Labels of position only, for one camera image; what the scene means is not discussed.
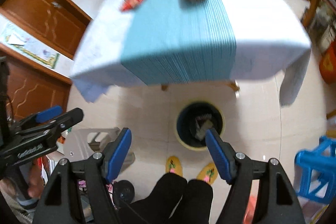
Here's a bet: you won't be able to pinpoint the yellow-rimmed dark trash bin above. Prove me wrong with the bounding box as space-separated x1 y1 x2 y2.
175 101 226 152

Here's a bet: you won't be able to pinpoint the person's left hand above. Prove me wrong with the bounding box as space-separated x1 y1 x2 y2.
27 162 44 199

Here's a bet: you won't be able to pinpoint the person's black trouser legs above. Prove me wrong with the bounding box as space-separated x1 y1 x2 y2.
118 173 213 223

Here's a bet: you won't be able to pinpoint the left yellow slipper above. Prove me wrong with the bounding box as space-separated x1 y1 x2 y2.
165 156 183 177

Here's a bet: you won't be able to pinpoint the blue plastic stool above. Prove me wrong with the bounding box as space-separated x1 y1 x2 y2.
294 136 335 204

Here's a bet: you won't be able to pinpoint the brown wooden door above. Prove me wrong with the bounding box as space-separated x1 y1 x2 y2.
1 0 91 59

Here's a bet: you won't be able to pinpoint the white tree-print tablecloth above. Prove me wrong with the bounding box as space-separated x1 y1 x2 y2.
70 0 311 106

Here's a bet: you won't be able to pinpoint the teal striped table runner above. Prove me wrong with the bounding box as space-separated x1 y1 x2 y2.
121 0 236 85

